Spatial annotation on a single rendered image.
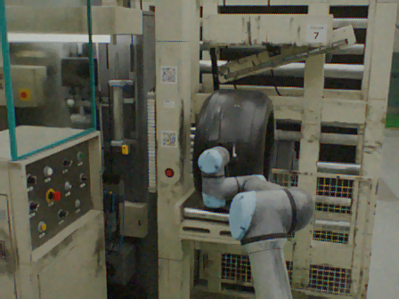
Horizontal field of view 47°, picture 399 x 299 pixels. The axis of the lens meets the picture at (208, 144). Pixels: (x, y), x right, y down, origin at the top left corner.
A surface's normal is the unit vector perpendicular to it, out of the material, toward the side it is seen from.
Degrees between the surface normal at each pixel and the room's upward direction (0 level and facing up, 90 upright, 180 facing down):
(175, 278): 90
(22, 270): 90
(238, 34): 90
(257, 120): 59
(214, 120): 52
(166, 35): 90
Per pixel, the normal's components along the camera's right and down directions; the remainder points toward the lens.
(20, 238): -0.25, 0.22
